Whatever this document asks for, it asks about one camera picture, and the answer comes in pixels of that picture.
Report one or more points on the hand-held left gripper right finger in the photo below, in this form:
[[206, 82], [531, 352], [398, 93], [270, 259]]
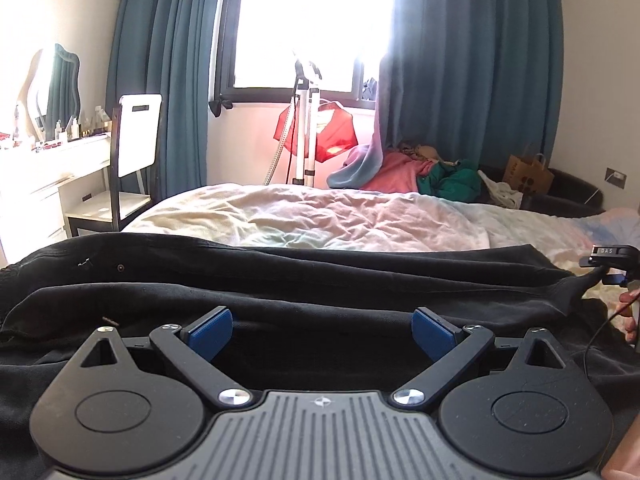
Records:
[[434, 334]]

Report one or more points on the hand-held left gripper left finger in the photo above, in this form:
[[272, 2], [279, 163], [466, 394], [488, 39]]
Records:
[[210, 334]]

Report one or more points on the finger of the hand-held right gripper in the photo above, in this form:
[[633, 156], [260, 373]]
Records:
[[614, 279]]

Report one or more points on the black pants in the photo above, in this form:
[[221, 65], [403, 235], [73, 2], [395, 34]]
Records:
[[310, 285]]

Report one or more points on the person's right hand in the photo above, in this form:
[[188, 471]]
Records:
[[631, 310]]

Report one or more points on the black sofa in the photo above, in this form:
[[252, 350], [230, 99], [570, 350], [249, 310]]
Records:
[[575, 190]]

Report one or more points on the brown paper bag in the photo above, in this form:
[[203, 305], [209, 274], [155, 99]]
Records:
[[527, 175]]

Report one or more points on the white cloth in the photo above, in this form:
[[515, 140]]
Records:
[[500, 192]]

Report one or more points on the bed with pastel sheet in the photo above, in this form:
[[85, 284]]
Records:
[[310, 217]]

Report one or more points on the pink garment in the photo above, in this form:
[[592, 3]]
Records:
[[400, 172]]

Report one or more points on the white and black chair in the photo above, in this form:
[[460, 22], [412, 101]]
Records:
[[137, 135]]

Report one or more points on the white dressing table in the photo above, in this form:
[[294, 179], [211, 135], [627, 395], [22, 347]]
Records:
[[45, 180]]

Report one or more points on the red garment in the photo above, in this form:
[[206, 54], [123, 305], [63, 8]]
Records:
[[332, 130]]

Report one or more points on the white garment steamer stand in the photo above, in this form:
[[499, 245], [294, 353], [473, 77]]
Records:
[[305, 125]]

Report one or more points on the teal curtain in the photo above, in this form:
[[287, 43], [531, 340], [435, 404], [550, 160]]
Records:
[[165, 75], [470, 60]]

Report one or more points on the wavy white framed mirror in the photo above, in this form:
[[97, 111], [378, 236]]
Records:
[[57, 92]]

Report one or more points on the dark framed window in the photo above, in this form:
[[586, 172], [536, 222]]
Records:
[[305, 25]]

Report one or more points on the wall socket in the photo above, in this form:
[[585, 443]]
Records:
[[616, 176]]

